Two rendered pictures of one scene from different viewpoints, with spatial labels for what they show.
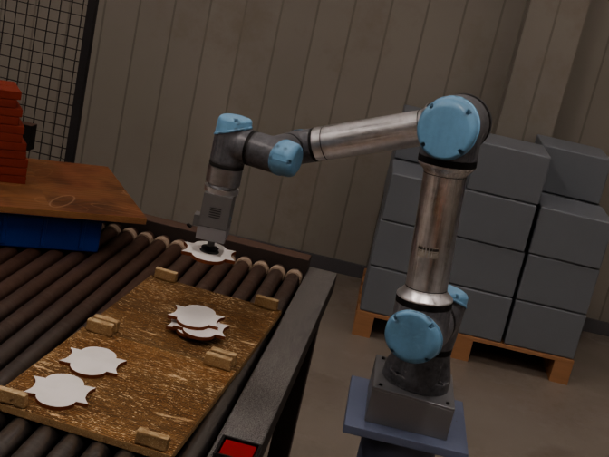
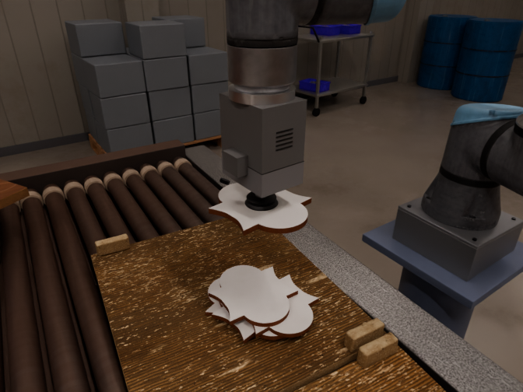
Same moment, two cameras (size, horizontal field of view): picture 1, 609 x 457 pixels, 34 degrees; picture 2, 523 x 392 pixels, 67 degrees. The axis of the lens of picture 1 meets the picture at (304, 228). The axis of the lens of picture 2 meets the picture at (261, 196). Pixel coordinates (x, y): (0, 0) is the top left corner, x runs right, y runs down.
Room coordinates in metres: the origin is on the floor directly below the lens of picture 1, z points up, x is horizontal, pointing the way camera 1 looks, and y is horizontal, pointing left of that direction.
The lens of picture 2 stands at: (1.76, 0.47, 1.39)
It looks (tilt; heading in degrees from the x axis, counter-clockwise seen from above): 28 degrees down; 323
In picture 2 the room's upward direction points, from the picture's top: straight up
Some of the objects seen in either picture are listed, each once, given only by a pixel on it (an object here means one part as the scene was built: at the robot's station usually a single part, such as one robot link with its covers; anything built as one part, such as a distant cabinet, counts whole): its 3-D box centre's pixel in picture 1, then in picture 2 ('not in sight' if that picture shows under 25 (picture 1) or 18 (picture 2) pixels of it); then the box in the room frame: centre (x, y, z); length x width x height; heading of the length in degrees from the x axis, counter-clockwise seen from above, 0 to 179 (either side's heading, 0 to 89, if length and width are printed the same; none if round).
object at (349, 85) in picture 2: not in sight; (325, 66); (5.21, -3.12, 0.48); 1.07 x 0.60 x 0.97; 87
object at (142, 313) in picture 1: (190, 320); (221, 293); (2.20, 0.21, 0.93); 0.41 x 0.35 x 0.02; 171
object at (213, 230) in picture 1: (212, 209); (252, 135); (2.12, 0.20, 1.22); 0.10 x 0.09 x 0.16; 90
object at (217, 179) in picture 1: (224, 176); (260, 64); (2.12, 0.19, 1.30); 0.08 x 0.08 x 0.05
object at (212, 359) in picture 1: (217, 361); (377, 349); (1.96, 0.12, 0.95); 0.06 x 0.02 x 0.03; 81
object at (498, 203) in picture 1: (481, 238); (154, 88); (5.14, -0.92, 0.55); 1.10 x 0.74 x 1.10; 87
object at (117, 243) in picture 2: (166, 275); (112, 245); (2.42, 0.32, 0.95); 0.06 x 0.02 x 0.03; 81
